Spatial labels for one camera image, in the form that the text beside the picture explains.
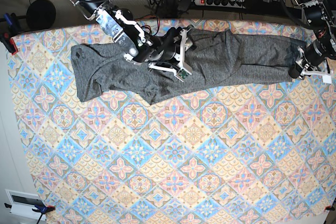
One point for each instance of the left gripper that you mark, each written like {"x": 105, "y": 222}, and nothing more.
{"x": 312, "y": 61}

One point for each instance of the red black clamp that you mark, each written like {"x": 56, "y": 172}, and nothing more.
{"x": 9, "y": 43}

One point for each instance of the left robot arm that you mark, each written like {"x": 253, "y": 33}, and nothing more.
{"x": 318, "y": 17}

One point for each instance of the grey t-shirt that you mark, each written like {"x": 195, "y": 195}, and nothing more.
{"x": 219, "y": 59}

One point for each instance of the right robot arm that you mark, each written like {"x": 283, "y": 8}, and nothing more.
{"x": 119, "y": 24}

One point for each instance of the white wall box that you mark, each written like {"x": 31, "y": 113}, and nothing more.
{"x": 22, "y": 204}

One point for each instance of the white power strip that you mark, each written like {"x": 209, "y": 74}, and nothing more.
{"x": 221, "y": 3}

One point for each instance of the round black stool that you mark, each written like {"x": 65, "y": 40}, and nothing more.
{"x": 41, "y": 15}

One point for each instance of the patterned tablecloth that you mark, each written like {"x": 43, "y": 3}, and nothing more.
{"x": 239, "y": 154}

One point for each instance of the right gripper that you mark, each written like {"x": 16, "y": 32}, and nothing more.
{"x": 167, "y": 53}

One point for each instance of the red clamp bottom right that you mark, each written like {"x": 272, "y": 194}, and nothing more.
{"x": 329, "y": 208}

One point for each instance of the blue clamp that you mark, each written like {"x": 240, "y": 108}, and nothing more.
{"x": 13, "y": 23}

